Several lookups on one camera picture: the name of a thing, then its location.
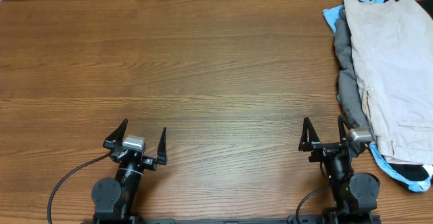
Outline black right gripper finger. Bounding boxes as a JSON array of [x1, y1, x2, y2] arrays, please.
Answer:
[[338, 114, 352, 141], [300, 117, 320, 144]]

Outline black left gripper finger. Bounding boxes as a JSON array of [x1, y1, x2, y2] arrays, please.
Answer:
[[104, 118, 128, 144], [157, 127, 167, 159]]

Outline beige shorts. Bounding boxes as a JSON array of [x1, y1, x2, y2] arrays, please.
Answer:
[[344, 0, 432, 164]]

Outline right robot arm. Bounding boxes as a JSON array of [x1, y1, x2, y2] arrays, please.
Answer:
[[291, 115, 381, 224]]

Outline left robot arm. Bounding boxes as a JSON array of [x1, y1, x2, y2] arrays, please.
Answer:
[[91, 119, 168, 223]]

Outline grey garment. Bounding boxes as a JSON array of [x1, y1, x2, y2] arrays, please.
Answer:
[[334, 9, 371, 133]]

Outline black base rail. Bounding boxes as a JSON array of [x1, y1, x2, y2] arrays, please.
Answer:
[[82, 215, 382, 224]]

